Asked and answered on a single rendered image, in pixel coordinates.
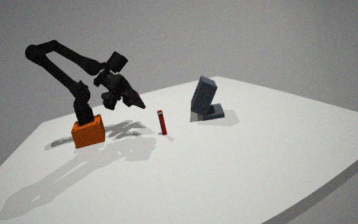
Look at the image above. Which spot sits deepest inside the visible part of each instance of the dark red peg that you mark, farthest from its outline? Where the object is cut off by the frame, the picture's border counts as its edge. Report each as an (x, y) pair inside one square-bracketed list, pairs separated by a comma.
[(162, 123)]

